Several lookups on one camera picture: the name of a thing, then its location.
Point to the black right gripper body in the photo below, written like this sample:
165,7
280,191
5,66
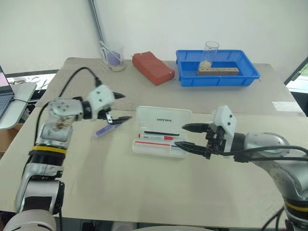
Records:
215,142

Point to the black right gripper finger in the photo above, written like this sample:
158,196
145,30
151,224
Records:
192,148
196,128

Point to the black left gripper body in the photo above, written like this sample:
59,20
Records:
108,118

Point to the purple marker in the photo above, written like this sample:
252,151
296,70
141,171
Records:
103,131

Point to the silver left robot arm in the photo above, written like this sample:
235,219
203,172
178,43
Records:
61,108

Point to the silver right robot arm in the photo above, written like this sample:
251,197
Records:
272,146

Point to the clear white pencil case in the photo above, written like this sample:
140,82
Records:
166,115

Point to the white marker with red cap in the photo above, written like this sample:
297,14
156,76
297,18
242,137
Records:
156,137

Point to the glass beaker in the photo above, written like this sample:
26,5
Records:
116,65

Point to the black pen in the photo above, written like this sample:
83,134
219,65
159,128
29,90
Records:
161,133

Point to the purple cloth piece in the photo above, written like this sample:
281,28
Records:
113,59

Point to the white pen with red stripe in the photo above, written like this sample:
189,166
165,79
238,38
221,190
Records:
151,143

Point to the red brick-shaped block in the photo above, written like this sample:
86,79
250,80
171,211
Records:
152,68

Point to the blue plastic tray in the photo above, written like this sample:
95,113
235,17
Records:
216,80

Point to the wooden block with holes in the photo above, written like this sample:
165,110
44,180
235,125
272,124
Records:
219,71

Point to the clear glass cylinder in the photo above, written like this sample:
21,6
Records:
209,54

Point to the metal pole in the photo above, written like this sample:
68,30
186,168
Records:
97,21

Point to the clear tape patch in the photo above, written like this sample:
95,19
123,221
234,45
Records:
286,106

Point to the laptop on stand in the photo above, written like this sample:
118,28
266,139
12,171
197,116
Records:
22,91

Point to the brown cardboard box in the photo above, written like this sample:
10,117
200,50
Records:
7,139

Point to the grey laptop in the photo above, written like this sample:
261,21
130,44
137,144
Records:
4,96

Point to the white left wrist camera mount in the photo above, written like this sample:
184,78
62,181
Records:
101,97

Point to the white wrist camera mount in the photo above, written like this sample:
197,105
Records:
226,120
101,97

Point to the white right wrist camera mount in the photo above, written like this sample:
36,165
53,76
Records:
226,120

